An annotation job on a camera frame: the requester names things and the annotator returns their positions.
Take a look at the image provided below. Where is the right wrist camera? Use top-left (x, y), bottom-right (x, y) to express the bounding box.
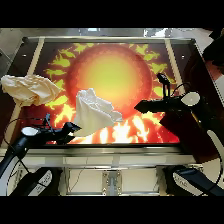
top-left (156, 72), bottom-right (172, 98)

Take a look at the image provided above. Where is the black cable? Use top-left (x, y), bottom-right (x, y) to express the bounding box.
top-left (67, 168), bottom-right (85, 193)
top-left (2, 117), bottom-right (46, 176)

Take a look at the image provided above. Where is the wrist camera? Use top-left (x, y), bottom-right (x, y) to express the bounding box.
top-left (156, 72), bottom-right (172, 98)
top-left (41, 113), bottom-right (54, 130)

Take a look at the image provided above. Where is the white T-shirt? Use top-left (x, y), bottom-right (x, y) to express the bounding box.
top-left (72, 87), bottom-right (124, 138)

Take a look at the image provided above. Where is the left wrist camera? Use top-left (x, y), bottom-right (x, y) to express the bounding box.
top-left (41, 113), bottom-right (54, 130)

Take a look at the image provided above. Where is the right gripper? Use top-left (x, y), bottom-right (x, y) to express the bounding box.
top-left (134, 97), bottom-right (174, 115)

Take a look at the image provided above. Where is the black garment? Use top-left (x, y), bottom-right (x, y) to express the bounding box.
top-left (202, 28), bottom-right (224, 68)

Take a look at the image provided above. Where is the cream garment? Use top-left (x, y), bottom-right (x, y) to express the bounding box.
top-left (0, 73), bottom-right (63, 108)

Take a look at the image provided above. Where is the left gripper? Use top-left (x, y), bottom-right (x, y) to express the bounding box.
top-left (54, 121), bottom-right (82, 145)

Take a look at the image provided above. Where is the dark red garment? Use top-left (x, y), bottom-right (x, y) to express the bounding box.
top-left (159, 49), bottom-right (224, 162)

